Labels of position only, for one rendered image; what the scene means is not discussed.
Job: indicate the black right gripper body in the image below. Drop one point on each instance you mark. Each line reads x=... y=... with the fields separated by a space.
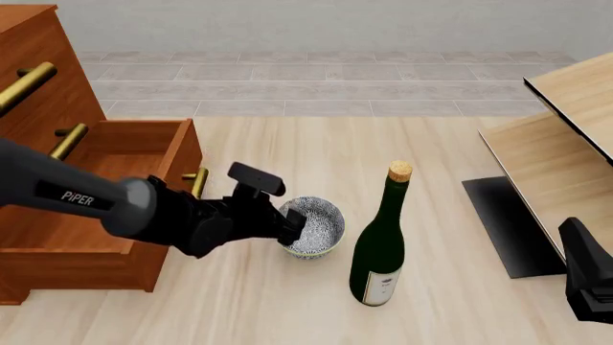
x=591 y=302

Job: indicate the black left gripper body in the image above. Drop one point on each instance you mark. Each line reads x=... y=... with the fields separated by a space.
x=251 y=219

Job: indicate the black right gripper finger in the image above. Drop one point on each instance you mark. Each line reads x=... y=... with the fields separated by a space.
x=586 y=251

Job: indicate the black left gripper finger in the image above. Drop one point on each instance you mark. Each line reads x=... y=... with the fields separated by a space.
x=293 y=228

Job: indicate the patterned bowl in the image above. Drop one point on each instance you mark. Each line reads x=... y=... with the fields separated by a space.
x=323 y=223

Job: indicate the grey and black left robot arm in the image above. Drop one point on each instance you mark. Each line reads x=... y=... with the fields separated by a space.
x=81 y=196

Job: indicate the wooden cabinet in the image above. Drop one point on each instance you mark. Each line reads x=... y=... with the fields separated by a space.
x=43 y=54

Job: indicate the dark green wine bottle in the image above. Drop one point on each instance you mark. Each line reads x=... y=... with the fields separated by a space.
x=380 y=248

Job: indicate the pale wooden rack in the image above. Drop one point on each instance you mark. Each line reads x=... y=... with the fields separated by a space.
x=551 y=151

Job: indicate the open wooden drawer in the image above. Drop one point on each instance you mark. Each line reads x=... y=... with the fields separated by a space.
x=143 y=143

